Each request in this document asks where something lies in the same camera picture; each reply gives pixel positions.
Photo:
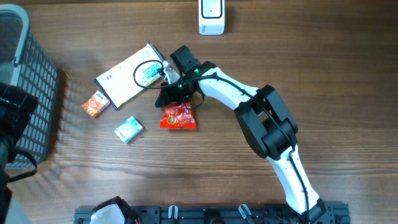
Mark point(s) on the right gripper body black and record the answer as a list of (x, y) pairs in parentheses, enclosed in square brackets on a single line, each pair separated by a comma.
[(176, 94)]

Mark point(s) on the red snack bag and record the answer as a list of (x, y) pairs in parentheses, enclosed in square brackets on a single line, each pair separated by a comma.
[(178, 117)]

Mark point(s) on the teal tissue pack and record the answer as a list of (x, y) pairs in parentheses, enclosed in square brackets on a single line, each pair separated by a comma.
[(129, 129)]

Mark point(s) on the large cream snack bag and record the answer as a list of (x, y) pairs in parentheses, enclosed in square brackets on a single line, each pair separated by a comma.
[(126, 79)]

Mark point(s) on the orange tissue pack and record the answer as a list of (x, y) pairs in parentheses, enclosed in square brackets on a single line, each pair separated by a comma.
[(96, 104)]

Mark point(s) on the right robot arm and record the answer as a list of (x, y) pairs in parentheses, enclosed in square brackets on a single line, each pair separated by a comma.
[(267, 124)]

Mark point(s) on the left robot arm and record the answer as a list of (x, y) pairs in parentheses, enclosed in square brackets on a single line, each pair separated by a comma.
[(17, 107)]

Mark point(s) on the white barcode scanner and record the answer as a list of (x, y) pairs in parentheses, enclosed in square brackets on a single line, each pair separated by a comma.
[(211, 17)]

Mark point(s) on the grey plastic shopping basket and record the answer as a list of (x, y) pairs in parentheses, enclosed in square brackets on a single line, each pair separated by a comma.
[(25, 64)]

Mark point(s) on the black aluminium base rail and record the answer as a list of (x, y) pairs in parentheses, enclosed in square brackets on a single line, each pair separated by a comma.
[(267, 214)]

